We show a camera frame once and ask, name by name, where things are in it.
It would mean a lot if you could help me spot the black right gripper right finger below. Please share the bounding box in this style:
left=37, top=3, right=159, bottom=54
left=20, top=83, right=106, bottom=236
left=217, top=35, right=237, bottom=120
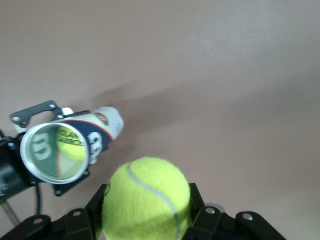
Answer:
left=184, top=183, right=287, bottom=240

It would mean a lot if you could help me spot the yellow tennis ball black print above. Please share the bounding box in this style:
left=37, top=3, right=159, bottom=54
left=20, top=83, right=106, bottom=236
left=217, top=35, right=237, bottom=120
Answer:
left=55, top=125, right=86, bottom=161

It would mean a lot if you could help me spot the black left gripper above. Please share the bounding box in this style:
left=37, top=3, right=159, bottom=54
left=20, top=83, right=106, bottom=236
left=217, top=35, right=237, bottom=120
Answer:
left=0, top=136, right=91, bottom=201

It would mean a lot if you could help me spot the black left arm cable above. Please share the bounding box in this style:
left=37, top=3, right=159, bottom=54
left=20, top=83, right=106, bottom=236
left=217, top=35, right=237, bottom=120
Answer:
left=34, top=183, right=43, bottom=216

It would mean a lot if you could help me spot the blue white tennis ball can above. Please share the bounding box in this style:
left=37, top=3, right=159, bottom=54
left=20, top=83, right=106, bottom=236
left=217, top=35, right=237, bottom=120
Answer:
left=19, top=106, right=125, bottom=185

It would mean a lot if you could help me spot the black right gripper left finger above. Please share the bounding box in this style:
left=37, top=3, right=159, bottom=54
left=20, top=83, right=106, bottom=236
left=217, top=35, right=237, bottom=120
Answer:
left=0, top=183, right=109, bottom=240

